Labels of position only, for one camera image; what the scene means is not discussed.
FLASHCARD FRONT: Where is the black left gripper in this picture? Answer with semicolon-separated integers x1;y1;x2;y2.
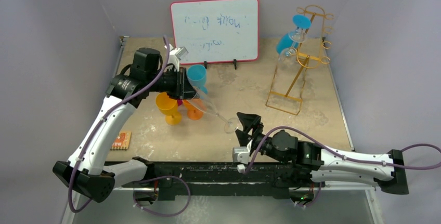
147;67;200;100

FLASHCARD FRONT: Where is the clear wine glass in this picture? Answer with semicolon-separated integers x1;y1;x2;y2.
188;79;240;134
276;29;306;62

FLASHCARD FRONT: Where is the orange wine glass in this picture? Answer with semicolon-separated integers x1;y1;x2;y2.
183;100;203;121

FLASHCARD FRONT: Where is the light blue wine glass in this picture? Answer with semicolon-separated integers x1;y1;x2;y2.
187;64;207;94

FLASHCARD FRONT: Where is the yellow wine glass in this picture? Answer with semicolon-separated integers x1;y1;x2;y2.
155;93;182;125

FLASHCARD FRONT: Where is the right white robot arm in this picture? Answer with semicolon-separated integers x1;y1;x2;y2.
232;112;409;195

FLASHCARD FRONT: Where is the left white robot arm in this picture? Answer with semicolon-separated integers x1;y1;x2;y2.
53;47;196;203

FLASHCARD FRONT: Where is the rear blue wine glass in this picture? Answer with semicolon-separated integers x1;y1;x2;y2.
292;15;311;33

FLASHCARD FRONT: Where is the red framed whiteboard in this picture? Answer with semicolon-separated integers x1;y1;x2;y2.
170;0;259;65

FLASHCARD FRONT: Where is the orange small circuit board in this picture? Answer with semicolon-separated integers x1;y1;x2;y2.
110;131;132;151

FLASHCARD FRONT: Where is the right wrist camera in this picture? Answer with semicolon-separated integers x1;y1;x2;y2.
232;147;250;174

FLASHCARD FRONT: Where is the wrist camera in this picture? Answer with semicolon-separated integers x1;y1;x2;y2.
167;47;188;71
232;147;250;174

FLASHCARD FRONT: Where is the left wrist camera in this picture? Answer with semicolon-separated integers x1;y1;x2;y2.
167;47;188;71

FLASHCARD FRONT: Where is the gold wire wine glass rack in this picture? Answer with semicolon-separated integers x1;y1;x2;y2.
265;4;334;115

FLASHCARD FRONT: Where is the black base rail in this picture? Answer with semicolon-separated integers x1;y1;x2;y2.
148;162;312;201

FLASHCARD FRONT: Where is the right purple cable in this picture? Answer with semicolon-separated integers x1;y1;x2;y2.
241;126;441;209

